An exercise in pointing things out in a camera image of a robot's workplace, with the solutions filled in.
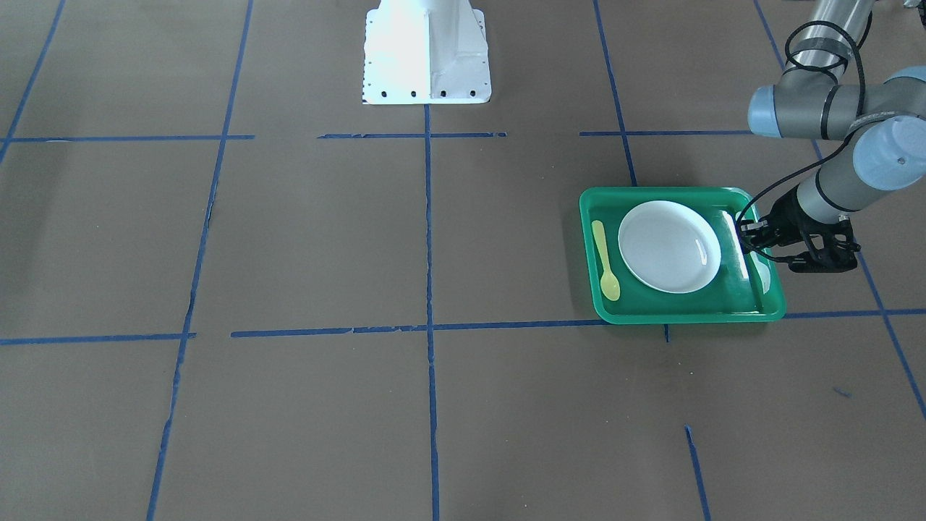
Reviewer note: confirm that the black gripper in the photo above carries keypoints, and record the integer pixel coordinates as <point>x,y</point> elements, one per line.
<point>783,219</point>

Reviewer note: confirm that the pale green plastic fork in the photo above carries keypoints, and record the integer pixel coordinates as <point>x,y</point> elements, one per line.
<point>741,286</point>

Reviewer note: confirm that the yellow plastic spoon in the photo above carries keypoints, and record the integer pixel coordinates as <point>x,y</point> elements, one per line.
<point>609,283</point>

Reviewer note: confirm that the white round plate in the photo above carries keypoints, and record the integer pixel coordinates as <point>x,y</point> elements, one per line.
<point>669,247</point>

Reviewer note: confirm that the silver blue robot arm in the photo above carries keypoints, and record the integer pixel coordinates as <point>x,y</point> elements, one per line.
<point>822,94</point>

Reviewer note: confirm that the green plastic tray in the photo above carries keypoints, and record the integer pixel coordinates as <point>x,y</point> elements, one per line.
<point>643,305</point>

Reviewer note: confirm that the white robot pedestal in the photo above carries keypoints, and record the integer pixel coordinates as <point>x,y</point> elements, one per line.
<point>419,52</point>

